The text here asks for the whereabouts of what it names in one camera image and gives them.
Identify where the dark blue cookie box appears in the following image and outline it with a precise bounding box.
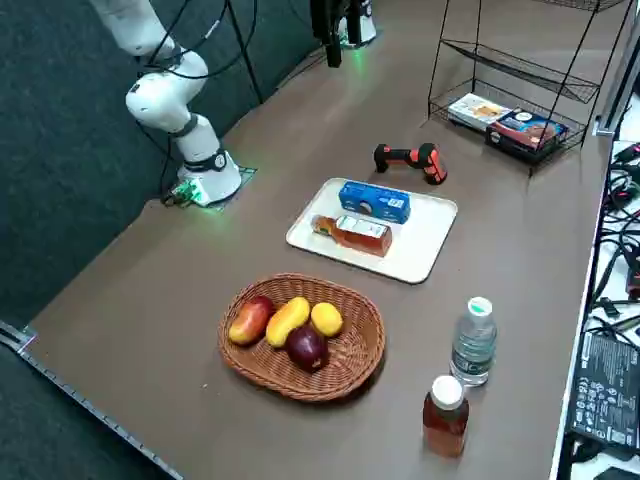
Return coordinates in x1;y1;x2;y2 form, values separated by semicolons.
484;107;570;164

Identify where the black stand pole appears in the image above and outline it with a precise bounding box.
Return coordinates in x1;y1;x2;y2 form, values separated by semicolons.
223;0;265;105

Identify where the yellow lemon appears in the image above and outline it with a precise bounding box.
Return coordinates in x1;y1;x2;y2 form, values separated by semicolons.
310;302;345;337

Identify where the blue Oreo cookie box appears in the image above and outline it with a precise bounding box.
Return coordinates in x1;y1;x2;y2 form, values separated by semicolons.
337;180;412;225

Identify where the black shelf cable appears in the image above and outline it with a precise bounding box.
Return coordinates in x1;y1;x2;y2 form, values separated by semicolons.
594;199;640;301

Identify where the red yellow mango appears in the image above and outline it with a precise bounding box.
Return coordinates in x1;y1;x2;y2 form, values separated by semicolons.
228;295;276;346

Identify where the black wire rack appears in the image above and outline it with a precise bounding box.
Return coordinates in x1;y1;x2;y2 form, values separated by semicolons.
427;0;634;177

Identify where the large amber tea bottle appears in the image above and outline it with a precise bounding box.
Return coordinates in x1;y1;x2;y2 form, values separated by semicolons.
310;213;394;259

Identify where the cream plastic tray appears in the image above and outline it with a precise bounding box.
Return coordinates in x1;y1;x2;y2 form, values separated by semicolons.
285;177;459;285

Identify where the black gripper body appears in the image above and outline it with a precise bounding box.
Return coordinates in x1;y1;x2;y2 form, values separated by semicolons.
309;0;364;44

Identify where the orange black barcode scanner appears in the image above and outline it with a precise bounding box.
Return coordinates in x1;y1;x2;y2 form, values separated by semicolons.
373;142;449;186

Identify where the aluminium frame post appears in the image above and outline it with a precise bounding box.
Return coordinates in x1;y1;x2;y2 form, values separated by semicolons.
593;0;640;137

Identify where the aluminium table edge rail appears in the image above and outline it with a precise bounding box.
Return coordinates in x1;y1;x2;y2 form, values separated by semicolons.
0;319;184;480

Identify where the small white-capped tea bottle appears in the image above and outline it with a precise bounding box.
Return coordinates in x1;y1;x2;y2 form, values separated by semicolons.
422;374;470;459

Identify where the clear water bottle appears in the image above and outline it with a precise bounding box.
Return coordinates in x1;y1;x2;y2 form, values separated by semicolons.
449;296;498;387

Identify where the black power adapter brick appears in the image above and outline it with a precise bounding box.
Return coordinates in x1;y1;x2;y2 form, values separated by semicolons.
566;327;640;454

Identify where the white cracker box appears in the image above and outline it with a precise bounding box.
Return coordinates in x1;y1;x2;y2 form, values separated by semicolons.
446;92;514;133

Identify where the brown wicker basket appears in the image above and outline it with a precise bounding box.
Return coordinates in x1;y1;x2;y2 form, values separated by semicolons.
217;272;386;403

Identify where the black base cable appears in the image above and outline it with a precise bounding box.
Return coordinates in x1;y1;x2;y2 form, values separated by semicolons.
132;119;182;206

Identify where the dark red apple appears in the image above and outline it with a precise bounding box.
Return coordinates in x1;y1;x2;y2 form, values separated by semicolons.
285;325;330;373

